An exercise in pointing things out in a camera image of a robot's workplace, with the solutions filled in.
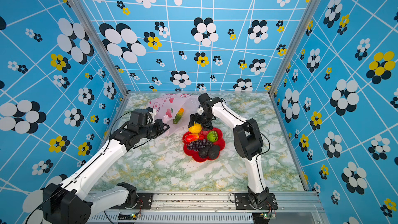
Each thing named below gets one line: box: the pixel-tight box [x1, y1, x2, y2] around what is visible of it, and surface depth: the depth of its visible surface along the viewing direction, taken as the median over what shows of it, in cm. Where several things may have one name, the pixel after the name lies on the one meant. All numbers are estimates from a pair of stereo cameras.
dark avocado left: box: [199, 145, 212, 159], surface depth 86 cm
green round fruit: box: [207, 130, 219, 143], surface depth 92 cm
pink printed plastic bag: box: [147, 93, 199, 137], surface depth 95 cm
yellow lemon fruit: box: [188, 122, 202, 134], surface depth 92 cm
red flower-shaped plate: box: [182, 127, 226, 163], surface depth 88 cm
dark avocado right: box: [207, 144, 221, 160], surface depth 85 cm
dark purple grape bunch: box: [185, 138, 213, 152], surface depth 89 cm
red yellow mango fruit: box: [184, 133, 200, 143], surface depth 88 cm
